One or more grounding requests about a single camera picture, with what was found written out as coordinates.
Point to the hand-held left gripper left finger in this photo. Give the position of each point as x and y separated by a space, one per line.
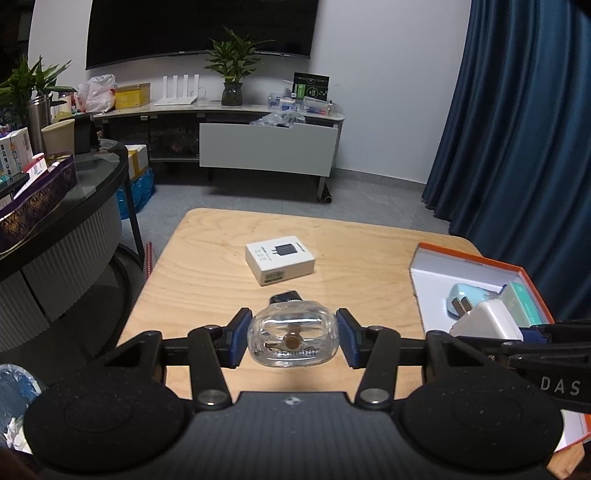
240 339

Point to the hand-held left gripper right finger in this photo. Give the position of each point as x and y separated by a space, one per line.
349 339

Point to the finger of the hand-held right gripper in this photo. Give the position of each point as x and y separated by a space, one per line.
561 333
531 348

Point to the teal cardboard box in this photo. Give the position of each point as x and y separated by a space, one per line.
524 302

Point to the white square charger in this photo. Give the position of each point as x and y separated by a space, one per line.
489 323

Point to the clear plastic case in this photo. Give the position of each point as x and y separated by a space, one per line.
295 337

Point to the orange-rimmed white box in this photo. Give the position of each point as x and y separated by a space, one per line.
434 286

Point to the black charger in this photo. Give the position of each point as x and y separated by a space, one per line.
284 297

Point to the light blue plug device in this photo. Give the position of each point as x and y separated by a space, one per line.
480 293

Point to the white charger box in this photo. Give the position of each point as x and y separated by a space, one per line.
277 258

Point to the red wrapping paper roll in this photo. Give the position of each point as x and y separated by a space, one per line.
150 258

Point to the black rolled mat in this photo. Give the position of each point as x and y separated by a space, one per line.
328 194

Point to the blue plastic bag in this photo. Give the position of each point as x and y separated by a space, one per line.
138 194

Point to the black glass side table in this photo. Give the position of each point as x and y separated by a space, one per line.
60 258

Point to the dark blue curtain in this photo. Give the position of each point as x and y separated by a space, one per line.
517 138

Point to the yellow and white carton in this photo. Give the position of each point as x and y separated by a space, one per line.
136 161

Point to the long TV cabinet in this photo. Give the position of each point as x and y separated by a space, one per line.
175 138

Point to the clutter of clear bags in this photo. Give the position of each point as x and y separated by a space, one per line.
277 121

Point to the crumpled blue plastic sheet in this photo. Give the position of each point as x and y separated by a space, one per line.
16 397

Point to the pile of small packets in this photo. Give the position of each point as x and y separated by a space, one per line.
300 106

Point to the purple patterned box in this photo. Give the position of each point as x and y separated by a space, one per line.
41 194

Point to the white router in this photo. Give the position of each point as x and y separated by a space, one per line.
178 98

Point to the black and green box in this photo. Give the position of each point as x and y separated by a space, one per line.
311 85

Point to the black upright box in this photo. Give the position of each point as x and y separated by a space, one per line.
85 134

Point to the yellow box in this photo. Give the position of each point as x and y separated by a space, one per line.
131 96

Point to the potted plant in dark vase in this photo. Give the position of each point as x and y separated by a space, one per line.
233 69

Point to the white plastic bag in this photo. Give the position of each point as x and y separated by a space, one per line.
94 94

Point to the white and blue carton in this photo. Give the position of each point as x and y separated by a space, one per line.
16 150

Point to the steel thermos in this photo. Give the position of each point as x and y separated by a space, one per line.
39 122

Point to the leafy green plant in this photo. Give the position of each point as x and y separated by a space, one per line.
27 83

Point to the black wall television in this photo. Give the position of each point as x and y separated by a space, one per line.
198 27

